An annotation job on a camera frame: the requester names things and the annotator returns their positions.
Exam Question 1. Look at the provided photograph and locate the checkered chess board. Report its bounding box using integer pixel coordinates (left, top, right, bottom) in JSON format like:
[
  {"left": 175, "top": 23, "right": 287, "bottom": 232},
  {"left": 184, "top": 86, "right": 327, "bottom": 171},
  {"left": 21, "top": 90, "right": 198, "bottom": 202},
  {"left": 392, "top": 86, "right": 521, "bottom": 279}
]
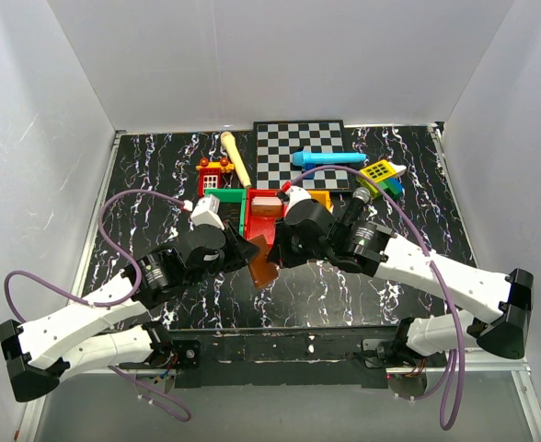
[{"left": 254, "top": 120, "right": 352, "bottom": 190}]

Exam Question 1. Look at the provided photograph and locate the black card in green bin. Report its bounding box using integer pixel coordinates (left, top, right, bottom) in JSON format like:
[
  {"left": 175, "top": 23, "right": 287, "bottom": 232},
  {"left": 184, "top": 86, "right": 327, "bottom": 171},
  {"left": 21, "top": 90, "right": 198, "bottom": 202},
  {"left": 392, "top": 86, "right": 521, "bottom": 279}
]
[{"left": 218, "top": 202, "right": 241, "bottom": 230}]

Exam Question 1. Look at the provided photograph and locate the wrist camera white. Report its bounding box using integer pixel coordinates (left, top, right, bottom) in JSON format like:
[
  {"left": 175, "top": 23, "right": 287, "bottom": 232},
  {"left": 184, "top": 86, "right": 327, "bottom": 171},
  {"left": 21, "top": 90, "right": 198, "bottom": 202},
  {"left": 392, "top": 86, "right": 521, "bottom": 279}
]
[
  {"left": 190, "top": 194, "right": 224, "bottom": 230},
  {"left": 277, "top": 181, "right": 311, "bottom": 215}
]

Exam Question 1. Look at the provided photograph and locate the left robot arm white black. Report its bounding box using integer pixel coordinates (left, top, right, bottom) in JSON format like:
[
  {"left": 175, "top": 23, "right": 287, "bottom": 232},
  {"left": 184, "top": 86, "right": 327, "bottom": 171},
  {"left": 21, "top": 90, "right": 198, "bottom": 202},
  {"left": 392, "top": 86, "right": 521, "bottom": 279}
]
[{"left": 0, "top": 223, "right": 260, "bottom": 402}]

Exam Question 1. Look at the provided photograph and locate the red toy block house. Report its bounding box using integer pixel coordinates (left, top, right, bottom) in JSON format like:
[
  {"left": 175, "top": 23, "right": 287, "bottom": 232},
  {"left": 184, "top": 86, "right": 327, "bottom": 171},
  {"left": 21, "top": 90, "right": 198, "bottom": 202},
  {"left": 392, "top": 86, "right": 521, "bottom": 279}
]
[{"left": 196, "top": 157, "right": 235, "bottom": 198}]

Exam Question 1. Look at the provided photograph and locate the green plastic bin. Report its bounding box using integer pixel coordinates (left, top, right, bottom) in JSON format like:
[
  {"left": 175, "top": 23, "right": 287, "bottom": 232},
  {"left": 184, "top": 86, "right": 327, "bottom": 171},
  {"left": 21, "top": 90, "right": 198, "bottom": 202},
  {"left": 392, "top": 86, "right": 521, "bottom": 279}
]
[{"left": 205, "top": 188, "right": 247, "bottom": 235}]

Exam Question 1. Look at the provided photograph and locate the black silver microphone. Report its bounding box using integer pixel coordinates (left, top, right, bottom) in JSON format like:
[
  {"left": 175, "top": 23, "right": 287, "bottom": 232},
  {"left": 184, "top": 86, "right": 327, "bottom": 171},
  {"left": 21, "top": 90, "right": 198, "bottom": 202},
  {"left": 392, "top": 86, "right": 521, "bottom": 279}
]
[{"left": 340, "top": 187, "right": 372, "bottom": 226}]

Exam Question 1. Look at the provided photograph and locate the brown leather card holder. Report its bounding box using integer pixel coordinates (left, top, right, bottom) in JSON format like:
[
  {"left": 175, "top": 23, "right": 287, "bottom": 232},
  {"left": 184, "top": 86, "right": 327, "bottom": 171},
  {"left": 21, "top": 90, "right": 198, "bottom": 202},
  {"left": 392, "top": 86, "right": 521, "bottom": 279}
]
[{"left": 248, "top": 235, "right": 279, "bottom": 289}]

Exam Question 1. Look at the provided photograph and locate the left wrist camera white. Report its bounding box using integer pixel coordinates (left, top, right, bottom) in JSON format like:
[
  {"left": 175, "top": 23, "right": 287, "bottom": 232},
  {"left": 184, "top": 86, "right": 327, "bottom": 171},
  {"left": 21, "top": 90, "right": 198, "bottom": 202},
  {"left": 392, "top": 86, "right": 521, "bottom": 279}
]
[{"left": 190, "top": 194, "right": 224, "bottom": 230}]

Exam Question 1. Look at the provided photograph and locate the small blue toy block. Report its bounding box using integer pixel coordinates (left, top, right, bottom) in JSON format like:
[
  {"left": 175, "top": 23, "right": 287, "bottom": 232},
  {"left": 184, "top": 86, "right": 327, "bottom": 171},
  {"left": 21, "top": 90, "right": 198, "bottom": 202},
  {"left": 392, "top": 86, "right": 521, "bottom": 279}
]
[{"left": 302, "top": 163, "right": 316, "bottom": 180}]

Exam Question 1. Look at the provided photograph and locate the beige toy microphone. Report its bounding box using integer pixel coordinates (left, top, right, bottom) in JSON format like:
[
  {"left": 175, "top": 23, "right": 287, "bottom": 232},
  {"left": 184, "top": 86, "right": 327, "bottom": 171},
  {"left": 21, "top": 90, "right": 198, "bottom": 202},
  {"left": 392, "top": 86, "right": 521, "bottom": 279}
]
[{"left": 220, "top": 132, "right": 252, "bottom": 190}]

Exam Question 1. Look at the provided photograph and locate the yellow plastic bin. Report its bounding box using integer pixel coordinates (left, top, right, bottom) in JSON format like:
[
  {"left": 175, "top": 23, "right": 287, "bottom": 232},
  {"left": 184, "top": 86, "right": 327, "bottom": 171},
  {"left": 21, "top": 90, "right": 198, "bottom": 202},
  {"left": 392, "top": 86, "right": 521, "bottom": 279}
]
[{"left": 308, "top": 190, "right": 333, "bottom": 213}]

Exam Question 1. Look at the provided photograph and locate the card stack in red bin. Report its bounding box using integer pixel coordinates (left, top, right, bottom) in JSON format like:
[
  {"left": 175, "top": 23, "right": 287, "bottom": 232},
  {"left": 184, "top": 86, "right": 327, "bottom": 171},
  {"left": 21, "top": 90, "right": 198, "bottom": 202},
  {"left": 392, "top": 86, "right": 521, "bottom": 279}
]
[{"left": 250, "top": 196, "right": 283, "bottom": 217}]

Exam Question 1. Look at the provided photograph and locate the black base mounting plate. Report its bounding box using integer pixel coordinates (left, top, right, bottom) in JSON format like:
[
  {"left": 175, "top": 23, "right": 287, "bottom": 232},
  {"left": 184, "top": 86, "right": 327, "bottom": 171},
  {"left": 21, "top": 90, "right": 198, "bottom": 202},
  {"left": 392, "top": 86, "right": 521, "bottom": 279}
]
[{"left": 118, "top": 324, "right": 451, "bottom": 390}]

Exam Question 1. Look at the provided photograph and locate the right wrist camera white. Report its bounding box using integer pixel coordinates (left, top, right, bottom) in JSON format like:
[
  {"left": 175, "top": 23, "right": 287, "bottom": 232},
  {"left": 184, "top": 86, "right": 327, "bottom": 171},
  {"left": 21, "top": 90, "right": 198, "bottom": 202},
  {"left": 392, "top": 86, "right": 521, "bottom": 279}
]
[{"left": 277, "top": 181, "right": 311, "bottom": 215}]

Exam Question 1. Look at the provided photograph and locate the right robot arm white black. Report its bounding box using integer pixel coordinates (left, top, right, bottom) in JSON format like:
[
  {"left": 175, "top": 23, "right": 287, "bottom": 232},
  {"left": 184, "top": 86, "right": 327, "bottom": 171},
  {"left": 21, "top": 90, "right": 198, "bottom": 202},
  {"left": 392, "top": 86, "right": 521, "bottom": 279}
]
[{"left": 268, "top": 199, "right": 534, "bottom": 366}]

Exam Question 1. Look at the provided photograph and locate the blue toy microphone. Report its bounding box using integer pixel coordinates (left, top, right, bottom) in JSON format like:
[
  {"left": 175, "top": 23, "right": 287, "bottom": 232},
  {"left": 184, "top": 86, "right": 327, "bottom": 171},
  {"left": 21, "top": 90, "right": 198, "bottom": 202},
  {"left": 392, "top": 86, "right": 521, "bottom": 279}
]
[{"left": 291, "top": 151, "right": 366, "bottom": 169}]

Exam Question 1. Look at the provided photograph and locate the yellow green block toy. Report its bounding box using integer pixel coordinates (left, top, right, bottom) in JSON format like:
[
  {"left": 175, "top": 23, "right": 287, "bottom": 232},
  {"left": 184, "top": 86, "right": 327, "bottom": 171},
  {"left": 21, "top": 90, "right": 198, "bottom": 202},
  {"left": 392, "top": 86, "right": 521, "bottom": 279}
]
[{"left": 356, "top": 159, "right": 407, "bottom": 201}]

